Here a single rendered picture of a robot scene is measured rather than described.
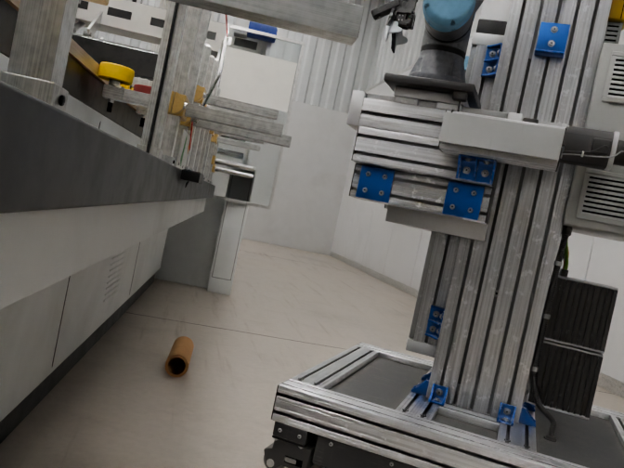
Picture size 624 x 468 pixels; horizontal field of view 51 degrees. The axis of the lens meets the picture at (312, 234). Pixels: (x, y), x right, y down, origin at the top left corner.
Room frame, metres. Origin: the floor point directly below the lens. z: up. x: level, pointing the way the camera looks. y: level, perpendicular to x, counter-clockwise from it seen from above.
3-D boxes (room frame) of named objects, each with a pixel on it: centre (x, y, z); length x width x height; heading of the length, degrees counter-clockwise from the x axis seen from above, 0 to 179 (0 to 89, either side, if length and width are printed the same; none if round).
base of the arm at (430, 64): (1.69, -0.24, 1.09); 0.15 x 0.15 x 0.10
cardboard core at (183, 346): (2.39, 0.39, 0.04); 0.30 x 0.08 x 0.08; 7
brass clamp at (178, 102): (1.56, 0.38, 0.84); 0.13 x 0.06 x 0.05; 7
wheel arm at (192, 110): (1.58, 0.34, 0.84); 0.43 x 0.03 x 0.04; 97
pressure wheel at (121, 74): (1.56, 0.54, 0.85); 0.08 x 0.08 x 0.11
